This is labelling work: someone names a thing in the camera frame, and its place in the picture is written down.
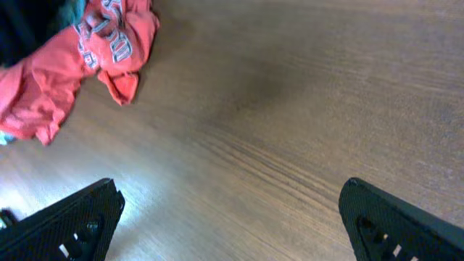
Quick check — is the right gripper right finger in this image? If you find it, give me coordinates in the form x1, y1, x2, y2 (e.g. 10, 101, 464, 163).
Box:
339, 178, 463, 260

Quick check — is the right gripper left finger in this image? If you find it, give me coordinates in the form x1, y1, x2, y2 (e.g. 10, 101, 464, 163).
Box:
1, 178, 125, 261

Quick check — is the black t-shirt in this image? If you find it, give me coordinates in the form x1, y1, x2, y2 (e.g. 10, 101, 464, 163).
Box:
0, 0, 70, 69

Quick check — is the crumpled red t-shirt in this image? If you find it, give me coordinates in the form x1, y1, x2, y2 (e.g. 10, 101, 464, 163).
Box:
1, 0, 160, 145

